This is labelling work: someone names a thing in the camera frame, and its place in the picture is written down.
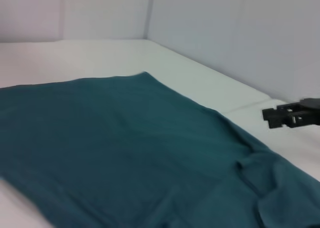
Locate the blue t-shirt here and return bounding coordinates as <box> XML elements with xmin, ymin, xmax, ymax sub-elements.
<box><xmin>0</xmin><ymin>71</ymin><xmax>320</xmax><ymax>228</ymax></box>

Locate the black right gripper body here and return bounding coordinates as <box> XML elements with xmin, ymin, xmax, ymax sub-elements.
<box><xmin>284</xmin><ymin>97</ymin><xmax>320</xmax><ymax>126</ymax></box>

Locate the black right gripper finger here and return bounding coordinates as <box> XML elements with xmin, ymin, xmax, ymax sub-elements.
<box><xmin>261</xmin><ymin>104</ymin><xmax>292</xmax><ymax>121</ymax></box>
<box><xmin>267</xmin><ymin>115</ymin><xmax>297</xmax><ymax>129</ymax></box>

